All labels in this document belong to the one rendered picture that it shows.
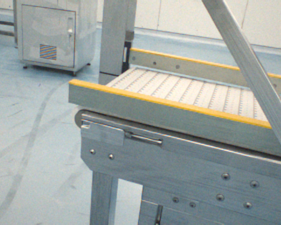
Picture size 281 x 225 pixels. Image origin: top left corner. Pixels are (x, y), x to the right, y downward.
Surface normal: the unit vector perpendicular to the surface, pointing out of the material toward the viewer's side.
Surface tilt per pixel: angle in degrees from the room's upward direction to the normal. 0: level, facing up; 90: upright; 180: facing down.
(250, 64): 87
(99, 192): 90
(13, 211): 0
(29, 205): 0
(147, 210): 90
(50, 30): 90
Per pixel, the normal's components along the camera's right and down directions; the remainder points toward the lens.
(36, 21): -0.18, 0.38
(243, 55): -0.77, 0.12
